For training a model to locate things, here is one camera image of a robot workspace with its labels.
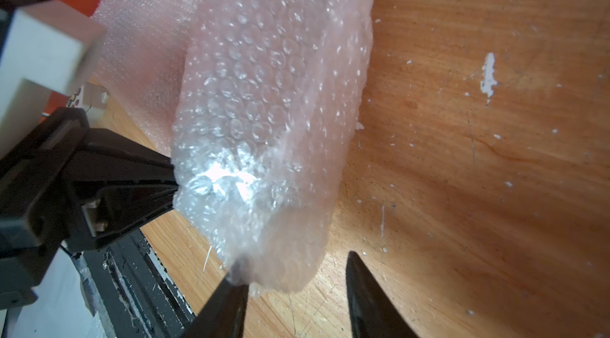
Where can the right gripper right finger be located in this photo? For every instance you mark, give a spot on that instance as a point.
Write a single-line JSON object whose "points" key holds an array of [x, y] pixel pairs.
{"points": [[371, 311]]}

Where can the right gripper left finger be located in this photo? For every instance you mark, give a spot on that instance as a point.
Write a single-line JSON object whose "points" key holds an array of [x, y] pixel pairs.
{"points": [[224, 313]]}

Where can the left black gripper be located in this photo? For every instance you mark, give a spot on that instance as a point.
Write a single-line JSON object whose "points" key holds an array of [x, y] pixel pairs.
{"points": [[113, 185]]}

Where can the bubble wrapped bundle middle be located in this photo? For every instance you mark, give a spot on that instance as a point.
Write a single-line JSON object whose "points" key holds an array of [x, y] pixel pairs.
{"points": [[269, 104]]}

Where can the white button control box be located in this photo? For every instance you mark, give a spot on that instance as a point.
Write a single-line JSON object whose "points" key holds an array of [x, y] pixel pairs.
{"points": [[92, 99]]}

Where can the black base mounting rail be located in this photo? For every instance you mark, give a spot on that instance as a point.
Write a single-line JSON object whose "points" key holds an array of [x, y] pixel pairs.
{"points": [[130, 292]]}

